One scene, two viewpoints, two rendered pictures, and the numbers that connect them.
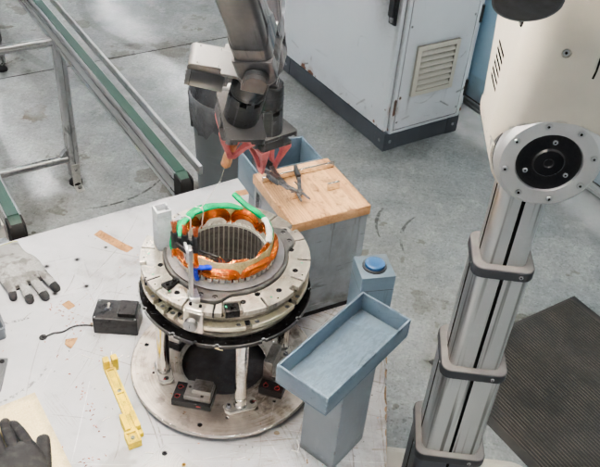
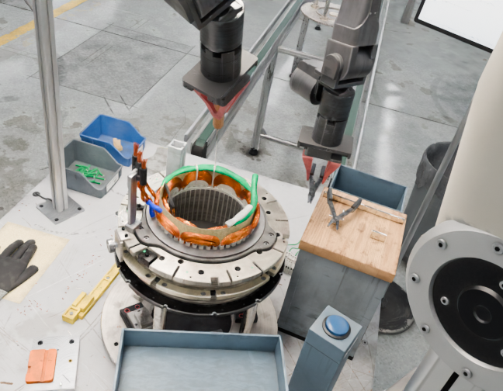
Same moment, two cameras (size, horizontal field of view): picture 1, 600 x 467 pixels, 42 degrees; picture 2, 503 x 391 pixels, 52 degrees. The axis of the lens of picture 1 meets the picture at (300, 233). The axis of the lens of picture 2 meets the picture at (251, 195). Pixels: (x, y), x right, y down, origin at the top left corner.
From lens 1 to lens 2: 0.82 m
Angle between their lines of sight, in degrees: 33
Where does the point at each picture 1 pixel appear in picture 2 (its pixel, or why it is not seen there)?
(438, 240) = not seen: outside the picture
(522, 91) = (464, 154)
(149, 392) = (119, 294)
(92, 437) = (57, 292)
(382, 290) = (327, 357)
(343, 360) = (195, 379)
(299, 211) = (321, 234)
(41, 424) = (46, 260)
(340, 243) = (350, 292)
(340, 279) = not seen: hidden behind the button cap
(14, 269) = (154, 164)
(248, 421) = not seen: hidden behind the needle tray
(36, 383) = (78, 235)
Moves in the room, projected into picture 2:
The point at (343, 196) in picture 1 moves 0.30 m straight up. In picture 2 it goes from (377, 250) to (435, 119)
